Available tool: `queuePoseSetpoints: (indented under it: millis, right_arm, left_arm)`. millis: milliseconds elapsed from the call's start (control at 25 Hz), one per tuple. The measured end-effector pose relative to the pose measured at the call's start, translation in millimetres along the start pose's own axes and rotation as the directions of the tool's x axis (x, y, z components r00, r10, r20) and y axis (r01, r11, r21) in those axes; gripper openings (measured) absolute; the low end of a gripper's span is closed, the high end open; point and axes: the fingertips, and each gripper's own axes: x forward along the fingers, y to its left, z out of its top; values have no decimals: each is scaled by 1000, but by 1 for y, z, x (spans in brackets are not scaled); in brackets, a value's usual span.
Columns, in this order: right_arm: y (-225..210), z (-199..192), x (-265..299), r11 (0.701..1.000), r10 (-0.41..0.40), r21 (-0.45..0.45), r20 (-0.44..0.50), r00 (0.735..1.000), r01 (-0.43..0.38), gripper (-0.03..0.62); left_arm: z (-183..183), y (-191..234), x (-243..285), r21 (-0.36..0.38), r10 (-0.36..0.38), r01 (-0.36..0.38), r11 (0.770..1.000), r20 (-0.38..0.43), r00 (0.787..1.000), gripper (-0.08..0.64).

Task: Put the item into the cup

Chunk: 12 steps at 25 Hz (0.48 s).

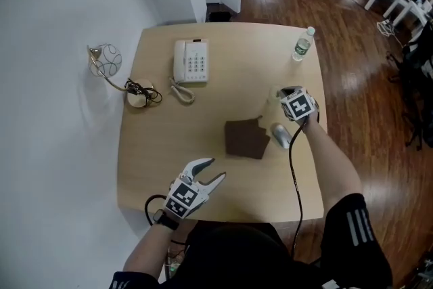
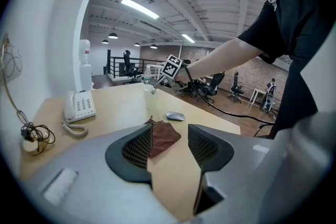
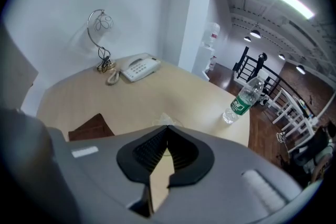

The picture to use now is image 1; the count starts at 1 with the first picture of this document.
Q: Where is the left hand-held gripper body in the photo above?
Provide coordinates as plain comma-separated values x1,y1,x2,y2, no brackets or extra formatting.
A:
164,173,211,221

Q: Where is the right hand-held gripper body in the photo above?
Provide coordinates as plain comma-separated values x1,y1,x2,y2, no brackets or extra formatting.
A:
279,85,321,122

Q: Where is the person's right forearm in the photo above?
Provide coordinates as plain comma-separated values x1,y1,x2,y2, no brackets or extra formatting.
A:
298,118,365,224

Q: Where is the person's left forearm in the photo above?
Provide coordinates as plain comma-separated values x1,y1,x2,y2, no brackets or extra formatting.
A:
122,222,186,282

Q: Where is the black wrist watch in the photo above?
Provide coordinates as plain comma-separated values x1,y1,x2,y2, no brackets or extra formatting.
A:
152,208,180,231

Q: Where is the silver computer mouse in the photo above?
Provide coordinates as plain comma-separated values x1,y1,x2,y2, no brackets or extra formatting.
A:
271,123,293,149

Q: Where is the brown folded cloth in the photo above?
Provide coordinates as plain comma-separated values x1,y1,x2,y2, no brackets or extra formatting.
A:
224,115,271,160

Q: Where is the clear water bottle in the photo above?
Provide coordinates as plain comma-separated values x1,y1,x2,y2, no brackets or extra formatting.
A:
292,26,317,62

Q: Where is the power strip with green light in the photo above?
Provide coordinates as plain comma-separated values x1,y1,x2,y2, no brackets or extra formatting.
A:
166,252,186,274

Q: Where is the person's black shirt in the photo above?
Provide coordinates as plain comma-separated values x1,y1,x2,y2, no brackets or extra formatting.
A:
109,192,394,289

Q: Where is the white desk telephone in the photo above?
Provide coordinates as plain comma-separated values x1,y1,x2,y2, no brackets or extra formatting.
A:
173,38,210,83

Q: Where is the black floor box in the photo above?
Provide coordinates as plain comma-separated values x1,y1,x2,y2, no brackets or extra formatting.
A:
207,11,231,22

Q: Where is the black high-back office chair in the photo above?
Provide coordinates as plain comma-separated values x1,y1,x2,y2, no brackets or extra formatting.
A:
388,19,433,150

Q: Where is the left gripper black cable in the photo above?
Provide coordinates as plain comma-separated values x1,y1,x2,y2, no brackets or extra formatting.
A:
144,194,170,228

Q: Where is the white coiled telephone cord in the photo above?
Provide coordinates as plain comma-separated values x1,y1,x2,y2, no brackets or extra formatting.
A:
168,75,197,106

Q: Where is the wire globe desk lamp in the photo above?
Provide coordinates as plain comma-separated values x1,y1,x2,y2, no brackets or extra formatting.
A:
85,43,159,110

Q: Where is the black lamp cable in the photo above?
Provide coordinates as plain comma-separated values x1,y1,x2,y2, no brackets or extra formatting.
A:
124,77,164,106

